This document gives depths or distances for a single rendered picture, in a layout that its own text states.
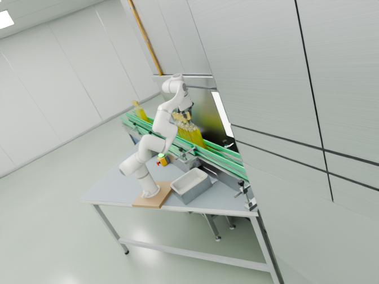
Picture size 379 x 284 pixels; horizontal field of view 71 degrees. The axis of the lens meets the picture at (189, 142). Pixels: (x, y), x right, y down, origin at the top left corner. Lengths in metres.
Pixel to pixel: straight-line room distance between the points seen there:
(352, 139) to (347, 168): 0.08
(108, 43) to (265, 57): 7.18
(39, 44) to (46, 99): 1.27
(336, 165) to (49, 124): 7.27
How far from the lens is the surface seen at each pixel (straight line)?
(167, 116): 1.52
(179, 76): 1.64
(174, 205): 1.76
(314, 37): 0.55
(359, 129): 0.58
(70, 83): 7.54
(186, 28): 1.65
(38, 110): 7.57
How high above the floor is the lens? 1.76
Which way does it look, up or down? 24 degrees down
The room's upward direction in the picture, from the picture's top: 23 degrees counter-clockwise
